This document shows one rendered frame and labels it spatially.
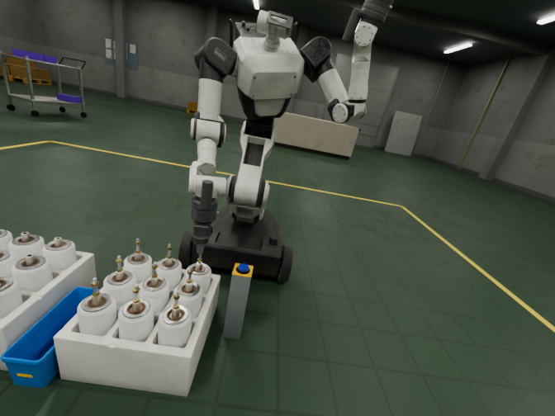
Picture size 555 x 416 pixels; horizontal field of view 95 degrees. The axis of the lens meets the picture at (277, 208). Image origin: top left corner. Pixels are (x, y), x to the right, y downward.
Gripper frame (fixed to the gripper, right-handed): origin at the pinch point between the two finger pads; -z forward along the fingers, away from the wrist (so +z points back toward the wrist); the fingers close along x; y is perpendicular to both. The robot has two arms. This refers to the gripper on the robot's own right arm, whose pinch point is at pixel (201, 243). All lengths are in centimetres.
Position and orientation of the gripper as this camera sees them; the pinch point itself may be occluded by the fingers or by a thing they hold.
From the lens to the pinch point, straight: 100.5
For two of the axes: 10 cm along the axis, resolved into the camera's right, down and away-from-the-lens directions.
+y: 9.8, 1.3, 1.8
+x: 1.1, 3.9, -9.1
